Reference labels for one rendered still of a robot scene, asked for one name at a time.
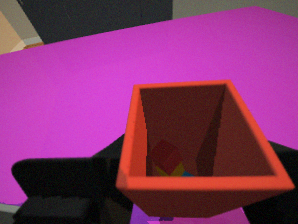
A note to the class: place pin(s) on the small blue block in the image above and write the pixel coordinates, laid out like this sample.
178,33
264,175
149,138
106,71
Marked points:
188,174

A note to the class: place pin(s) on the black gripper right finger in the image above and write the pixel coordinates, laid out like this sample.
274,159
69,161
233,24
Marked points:
282,208

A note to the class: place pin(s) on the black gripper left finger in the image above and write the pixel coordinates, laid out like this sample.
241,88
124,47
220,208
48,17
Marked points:
95,176

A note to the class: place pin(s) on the dark red box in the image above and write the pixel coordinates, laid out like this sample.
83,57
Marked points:
219,142

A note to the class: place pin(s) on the dark red block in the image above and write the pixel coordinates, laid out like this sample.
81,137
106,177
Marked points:
166,157

